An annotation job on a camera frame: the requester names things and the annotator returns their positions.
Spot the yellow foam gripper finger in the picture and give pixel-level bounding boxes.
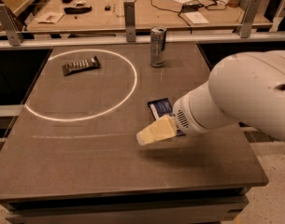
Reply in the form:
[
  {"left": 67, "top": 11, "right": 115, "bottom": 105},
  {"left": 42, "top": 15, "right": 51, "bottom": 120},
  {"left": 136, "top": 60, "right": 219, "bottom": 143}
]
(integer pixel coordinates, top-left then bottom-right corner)
[{"left": 136, "top": 115, "right": 178, "bottom": 146}]

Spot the blue rxbar blueberry wrapper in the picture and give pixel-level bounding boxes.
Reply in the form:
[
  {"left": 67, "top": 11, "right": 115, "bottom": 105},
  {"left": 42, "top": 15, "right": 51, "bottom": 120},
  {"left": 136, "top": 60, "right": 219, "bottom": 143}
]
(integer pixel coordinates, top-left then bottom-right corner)
[{"left": 148, "top": 98, "right": 183, "bottom": 136}]

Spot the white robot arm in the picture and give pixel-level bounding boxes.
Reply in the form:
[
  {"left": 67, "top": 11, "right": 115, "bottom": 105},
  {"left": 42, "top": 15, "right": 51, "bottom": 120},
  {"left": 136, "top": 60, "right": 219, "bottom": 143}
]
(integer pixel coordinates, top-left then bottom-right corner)
[{"left": 136, "top": 50, "right": 285, "bottom": 146}]

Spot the silver blue energy drink can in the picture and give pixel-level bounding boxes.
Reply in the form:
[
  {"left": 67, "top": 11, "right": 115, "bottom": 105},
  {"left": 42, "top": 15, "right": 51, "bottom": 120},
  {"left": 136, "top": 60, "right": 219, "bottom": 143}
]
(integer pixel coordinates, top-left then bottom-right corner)
[{"left": 150, "top": 26, "right": 166, "bottom": 67}]

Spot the dark chocolate bar wrapper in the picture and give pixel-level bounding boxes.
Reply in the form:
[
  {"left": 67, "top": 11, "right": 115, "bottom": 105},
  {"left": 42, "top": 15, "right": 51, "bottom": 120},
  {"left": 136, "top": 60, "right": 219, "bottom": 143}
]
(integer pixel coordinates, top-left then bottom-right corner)
[{"left": 62, "top": 56, "right": 101, "bottom": 76}]

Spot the white paper sheet right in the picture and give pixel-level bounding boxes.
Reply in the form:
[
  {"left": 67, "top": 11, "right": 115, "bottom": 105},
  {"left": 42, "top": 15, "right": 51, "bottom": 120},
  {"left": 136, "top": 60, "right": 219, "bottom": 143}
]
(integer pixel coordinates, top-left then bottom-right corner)
[{"left": 185, "top": 11, "right": 208, "bottom": 24}]

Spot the wooden background desk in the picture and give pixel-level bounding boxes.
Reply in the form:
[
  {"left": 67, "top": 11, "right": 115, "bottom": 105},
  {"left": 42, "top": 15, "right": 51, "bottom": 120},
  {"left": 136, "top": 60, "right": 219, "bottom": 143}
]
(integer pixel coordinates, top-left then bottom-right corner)
[{"left": 25, "top": 0, "right": 273, "bottom": 34}]

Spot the black power adapter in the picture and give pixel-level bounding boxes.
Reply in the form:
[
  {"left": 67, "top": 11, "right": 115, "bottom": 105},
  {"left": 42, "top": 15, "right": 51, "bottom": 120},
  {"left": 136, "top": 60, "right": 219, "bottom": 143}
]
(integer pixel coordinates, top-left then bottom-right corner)
[{"left": 181, "top": 2, "right": 201, "bottom": 13}]

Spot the black flat tool on desk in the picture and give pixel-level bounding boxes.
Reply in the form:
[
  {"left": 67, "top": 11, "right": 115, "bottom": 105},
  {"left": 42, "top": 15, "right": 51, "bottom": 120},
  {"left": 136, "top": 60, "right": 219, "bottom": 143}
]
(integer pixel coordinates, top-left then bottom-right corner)
[{"left": 64, "top": 7, "right": 93, "bottom": 15}]

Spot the white paper card left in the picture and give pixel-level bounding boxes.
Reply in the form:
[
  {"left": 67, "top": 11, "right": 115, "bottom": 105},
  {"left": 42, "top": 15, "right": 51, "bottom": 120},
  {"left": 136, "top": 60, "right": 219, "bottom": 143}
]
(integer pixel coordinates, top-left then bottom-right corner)
[{"left": 36, "top": 11, "right": 64, "bottom": 24}]

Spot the middle metal bracket post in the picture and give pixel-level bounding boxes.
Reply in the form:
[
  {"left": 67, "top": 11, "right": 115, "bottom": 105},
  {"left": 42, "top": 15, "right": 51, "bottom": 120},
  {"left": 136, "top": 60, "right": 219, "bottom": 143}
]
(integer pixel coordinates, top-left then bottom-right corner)
[{"left": 123, "top": 1, "right": 135, "bottom": 42}]

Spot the metal bracket post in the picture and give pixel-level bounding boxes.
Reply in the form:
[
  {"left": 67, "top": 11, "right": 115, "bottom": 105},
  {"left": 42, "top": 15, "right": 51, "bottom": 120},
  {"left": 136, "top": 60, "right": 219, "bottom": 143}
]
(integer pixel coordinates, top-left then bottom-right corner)
[
  {"left": 0, "top": 4, "right": 24, "bottom": 46},
  {"left": 123, "top": 1, "right": 135, "bottom": 42},
  {"left": 237, "top": 0, "right": 261, "bottom": 38}
]

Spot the right metal bracket post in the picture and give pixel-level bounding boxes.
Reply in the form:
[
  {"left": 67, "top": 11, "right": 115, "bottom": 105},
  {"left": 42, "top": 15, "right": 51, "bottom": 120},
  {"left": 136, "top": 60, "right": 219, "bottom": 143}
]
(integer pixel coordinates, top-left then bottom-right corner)
[{"left": 237, "top": 0, "right": 261, "bottom": 38}]

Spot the black cable on desk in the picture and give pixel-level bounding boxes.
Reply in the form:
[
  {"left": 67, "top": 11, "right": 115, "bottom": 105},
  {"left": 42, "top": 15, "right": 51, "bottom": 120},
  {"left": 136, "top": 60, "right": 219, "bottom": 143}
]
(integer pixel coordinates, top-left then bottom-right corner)
[{"left": 150, "top": 0, "right": 228, "bottom": 27}]

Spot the left metal bracket post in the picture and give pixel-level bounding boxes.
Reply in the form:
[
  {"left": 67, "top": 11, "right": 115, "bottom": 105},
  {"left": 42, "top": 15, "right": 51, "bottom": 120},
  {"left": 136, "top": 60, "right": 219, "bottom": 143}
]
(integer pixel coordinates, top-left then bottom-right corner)
[{"left": 0, "top": 4, "right": 24, "bottom": 46}]

